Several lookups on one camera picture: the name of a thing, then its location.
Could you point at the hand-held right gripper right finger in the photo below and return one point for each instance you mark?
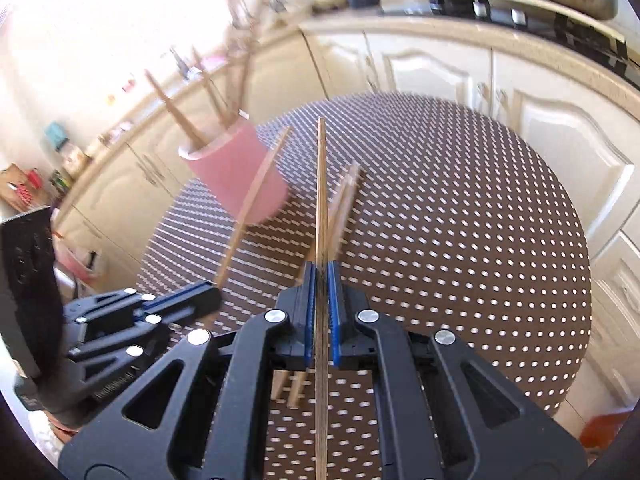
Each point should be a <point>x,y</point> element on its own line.
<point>334,310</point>

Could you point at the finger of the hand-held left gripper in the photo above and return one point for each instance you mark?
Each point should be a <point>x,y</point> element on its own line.
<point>125,335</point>
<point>190,295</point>

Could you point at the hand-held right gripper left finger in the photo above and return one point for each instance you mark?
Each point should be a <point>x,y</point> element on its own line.
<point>310,310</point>

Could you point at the light wooden chopstick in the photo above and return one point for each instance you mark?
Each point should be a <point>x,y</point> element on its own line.
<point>244,80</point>
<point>321,200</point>
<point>175,110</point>
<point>255,195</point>
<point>212,87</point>

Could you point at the bunch of wooden chopsticks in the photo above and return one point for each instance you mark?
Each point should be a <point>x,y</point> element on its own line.
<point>347,185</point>

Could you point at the pink cup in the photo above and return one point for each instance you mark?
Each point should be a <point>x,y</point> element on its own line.
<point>240,170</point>

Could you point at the brown dotted tablecloth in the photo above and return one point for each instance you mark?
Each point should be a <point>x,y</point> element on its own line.
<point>450,235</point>

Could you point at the blue label bottle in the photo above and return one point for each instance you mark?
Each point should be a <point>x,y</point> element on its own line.
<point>57,135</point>

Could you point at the cream lower kitchen cabinets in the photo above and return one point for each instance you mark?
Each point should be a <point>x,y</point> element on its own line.
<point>435,65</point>

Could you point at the orange object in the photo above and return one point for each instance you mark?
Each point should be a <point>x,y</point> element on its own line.
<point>605,435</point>

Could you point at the beige kitchen countertop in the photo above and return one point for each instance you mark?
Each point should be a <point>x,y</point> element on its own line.
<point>450,25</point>

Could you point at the black glass cooktop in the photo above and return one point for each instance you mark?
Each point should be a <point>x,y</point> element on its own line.
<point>575,30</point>

